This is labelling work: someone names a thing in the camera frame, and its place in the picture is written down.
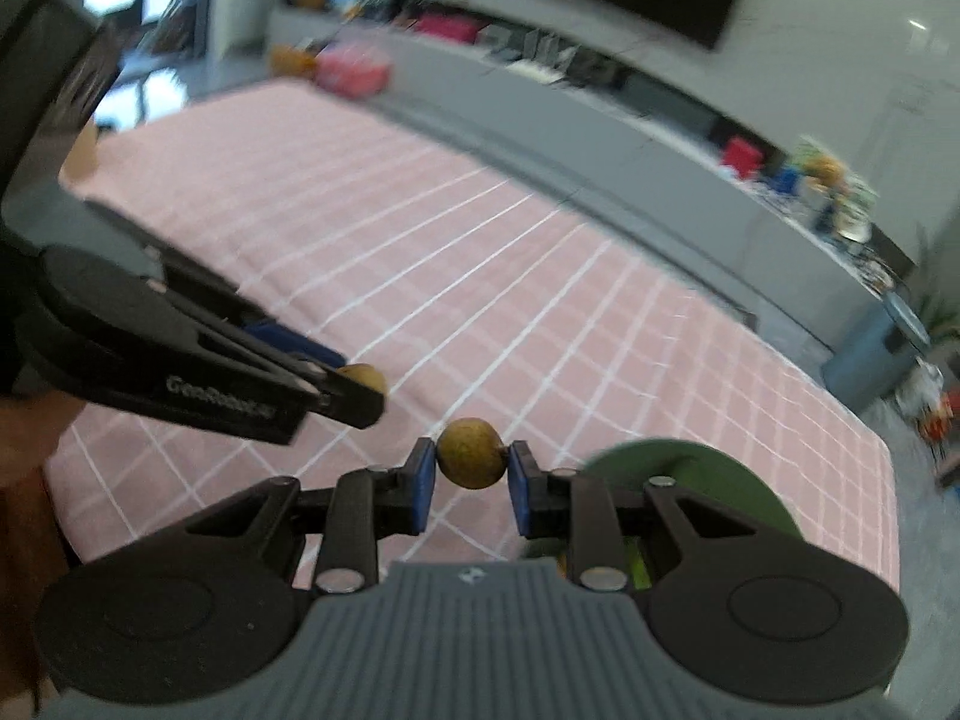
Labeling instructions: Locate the brown longan fruit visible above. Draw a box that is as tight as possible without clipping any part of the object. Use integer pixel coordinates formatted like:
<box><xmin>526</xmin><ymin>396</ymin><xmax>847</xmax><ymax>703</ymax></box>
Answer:
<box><xmin>436</xmin><ymin>418</ymin><xmax>508</xmax><ymax>491</ymax></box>
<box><xmin>337</xmin><ymin>362</ymin><xmax>389</xmax><ymax>397</ymax></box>

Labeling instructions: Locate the paper cup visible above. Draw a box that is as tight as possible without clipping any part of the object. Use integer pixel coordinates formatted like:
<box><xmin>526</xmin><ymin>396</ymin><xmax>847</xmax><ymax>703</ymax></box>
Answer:
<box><xmin>62</xmin><ymin>119</ymin><xmax>99</xmax><ymax>182</ymax></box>

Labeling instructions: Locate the green colander bowl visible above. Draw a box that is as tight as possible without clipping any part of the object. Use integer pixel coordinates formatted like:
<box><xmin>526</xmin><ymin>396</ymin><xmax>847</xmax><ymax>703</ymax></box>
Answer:
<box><xmin>520</xmin><ymin>437</ymin><xmax>806</xmax><ymax>590</ymax></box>

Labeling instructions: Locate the orange cardboard box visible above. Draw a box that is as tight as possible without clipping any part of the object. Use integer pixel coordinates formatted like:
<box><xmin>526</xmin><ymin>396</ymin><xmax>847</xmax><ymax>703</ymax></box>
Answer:
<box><xmin>268</xmin><ymin>44</ymin><xmax>316</xmax><ymax>78</ymax></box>

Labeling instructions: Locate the pink storage box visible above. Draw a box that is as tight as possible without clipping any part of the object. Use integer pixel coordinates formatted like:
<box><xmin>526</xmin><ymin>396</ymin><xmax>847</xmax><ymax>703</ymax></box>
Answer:
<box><xmin>314</xmin><ymin>43</ymin><xmax>392</xmax><ymax>99</ymax></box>

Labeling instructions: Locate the white plastic bag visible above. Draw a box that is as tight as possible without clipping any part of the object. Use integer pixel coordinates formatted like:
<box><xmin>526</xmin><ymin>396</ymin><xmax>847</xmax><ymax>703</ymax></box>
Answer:
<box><xmin>895</xmin><ymin>361</ymin><xmax>944</xmax><ymax>419</ymax></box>

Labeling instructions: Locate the pink checkered tablecloth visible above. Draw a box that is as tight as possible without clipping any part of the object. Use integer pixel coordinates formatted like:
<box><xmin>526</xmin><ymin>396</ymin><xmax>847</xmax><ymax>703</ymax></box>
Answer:
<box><xmin>47</xmin><ymin>82</ymin><xmax>900</xmax><ymax>580</ymax></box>

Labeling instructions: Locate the blue-grey trash bin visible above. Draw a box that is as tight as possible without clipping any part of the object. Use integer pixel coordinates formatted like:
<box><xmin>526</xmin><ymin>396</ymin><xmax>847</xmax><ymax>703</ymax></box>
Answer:
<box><xmin>820</xmin><ymin>291</ymin><xmax>931</xmax><ymax>413</ymax></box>

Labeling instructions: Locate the magenta box on console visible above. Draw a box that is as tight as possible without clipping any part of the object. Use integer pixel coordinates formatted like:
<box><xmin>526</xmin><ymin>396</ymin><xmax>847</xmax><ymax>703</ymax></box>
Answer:
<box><xmin>413</xmin><ymin>13</ymin><xmax>483</xmax><ymax>46</ymax></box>

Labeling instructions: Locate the grey tv console bench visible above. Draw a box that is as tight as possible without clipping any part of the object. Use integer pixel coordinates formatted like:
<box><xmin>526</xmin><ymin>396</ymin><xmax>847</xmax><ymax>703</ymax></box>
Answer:
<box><xmin>267</xmin><ymin>7</ymin><xmax>880</xmax><ymax>348</ymax></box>

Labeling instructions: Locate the teddy bear toy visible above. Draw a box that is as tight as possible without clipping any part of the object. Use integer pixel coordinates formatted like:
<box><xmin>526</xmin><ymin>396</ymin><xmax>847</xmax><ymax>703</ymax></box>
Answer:
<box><xmin>802</xmin><ymin>151</ymin><xmax>846</xmax><ymax>190</ymax></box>

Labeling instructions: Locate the red box on console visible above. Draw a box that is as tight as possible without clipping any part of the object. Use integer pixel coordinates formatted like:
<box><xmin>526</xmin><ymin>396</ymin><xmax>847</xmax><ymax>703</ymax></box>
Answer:
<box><xmin>721</xmin><ymin>137</ymin><xmax>763</xmax><ymax>181</ymax></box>

